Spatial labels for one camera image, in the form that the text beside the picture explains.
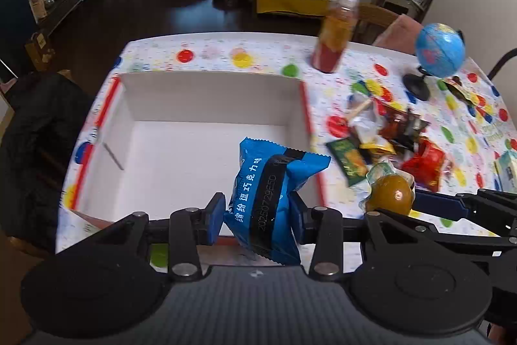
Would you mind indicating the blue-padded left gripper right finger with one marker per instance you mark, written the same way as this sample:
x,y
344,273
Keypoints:
x,y
378,232

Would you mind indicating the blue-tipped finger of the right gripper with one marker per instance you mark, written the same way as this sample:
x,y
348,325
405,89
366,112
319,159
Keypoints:
x,y
440,205

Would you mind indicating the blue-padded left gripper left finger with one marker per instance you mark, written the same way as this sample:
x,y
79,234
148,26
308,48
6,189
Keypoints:
x,y
182,233

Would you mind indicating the red foil snack bag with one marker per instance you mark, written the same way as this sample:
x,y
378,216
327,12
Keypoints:
x,y
426,164

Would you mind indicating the brown jelly cup snack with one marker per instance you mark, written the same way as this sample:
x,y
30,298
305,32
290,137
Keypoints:
x,y
391,189

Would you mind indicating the blue chocolate snack packet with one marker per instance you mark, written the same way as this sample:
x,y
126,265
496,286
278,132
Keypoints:
x,y
259,211

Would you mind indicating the green beef jerky packet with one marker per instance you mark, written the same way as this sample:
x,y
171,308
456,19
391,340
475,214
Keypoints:
x,y
348,159

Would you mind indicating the yellow snack packet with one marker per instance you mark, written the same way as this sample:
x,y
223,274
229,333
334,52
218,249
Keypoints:
x,y
377,149

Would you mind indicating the dark brown snack packet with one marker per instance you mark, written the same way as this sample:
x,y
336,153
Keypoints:
x,y
402,128

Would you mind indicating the white grey snack packet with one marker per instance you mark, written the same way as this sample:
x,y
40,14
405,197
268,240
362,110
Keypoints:
x,y
366,125

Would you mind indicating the sausage stick with red tip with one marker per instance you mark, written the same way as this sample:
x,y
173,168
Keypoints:
x,y
352,113

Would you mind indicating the tissue pack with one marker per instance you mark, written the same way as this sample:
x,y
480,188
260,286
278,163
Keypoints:
x,y
506,166

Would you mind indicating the balloon-print tablecloth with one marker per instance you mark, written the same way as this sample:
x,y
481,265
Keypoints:
x,y
471,137

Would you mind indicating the red and white cardboard box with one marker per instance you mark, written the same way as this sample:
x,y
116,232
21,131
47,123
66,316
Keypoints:
x,y
163,141

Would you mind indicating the opened dark wrapper by globe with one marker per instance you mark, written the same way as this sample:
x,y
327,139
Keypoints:
x,y
458,91

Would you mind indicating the small blue desk globe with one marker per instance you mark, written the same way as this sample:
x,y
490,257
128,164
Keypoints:
x,y
441,52

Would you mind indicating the black desk lamp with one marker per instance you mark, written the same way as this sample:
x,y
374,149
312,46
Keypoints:
x,y
501,62

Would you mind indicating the pink cushion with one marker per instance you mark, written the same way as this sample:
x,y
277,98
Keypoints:
x,y
400,36

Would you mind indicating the wooden dining chair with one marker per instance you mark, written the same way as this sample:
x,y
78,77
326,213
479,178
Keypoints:
x,y
372,20

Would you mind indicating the orange-red drink bottle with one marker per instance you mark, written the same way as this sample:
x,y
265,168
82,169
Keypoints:
x,y
337,30

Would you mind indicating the brown paper bag on floor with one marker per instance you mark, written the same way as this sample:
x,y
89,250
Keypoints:
x,y
40,51

